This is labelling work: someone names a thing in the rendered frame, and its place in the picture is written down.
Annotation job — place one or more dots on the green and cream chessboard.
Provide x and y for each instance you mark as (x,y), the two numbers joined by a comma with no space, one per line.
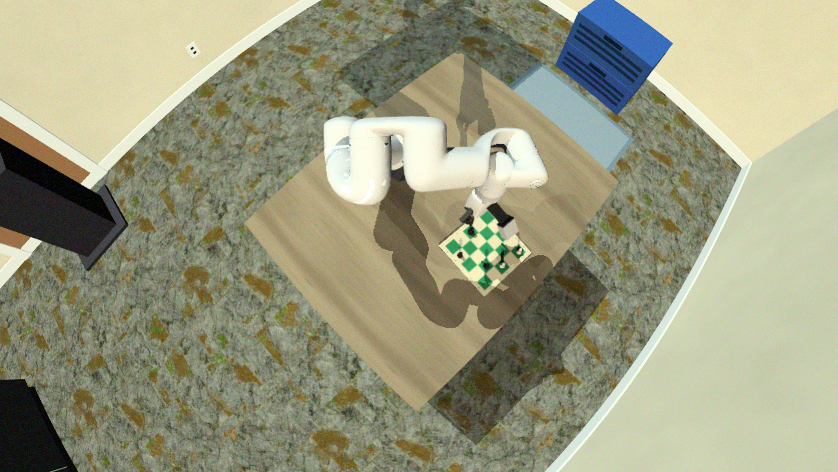
(485,245)

